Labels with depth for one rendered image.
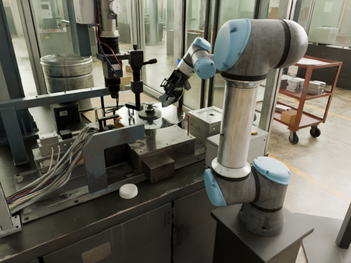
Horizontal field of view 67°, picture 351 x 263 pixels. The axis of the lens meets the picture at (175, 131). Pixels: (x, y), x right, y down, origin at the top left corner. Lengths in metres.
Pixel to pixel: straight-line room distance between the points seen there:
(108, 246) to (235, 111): 0.71
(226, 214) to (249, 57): 0.58
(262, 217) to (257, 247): 0.09
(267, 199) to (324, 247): 1.25
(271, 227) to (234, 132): 0.37
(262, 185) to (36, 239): 0.72
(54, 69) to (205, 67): 1.02
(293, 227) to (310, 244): 1.05
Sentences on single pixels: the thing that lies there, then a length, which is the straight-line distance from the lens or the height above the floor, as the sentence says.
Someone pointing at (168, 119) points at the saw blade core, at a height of 0.95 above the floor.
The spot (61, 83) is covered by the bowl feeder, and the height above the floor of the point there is 0.98.
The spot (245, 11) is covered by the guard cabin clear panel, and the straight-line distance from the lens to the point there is 1.38.
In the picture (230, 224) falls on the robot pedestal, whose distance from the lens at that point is 0.97.
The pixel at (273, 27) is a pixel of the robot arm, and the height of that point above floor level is 1.38.
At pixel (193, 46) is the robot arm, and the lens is 1.11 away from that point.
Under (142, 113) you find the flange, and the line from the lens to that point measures 1.24.
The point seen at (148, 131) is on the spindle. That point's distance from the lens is 1.27.
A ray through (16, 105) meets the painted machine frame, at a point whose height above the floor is 1.03.
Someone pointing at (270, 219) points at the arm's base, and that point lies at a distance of 0.94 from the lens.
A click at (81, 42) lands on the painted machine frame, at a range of 1.20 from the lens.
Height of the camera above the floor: 1.42
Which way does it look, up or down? 26 degrees down
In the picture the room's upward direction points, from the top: 1 degrees clockwise
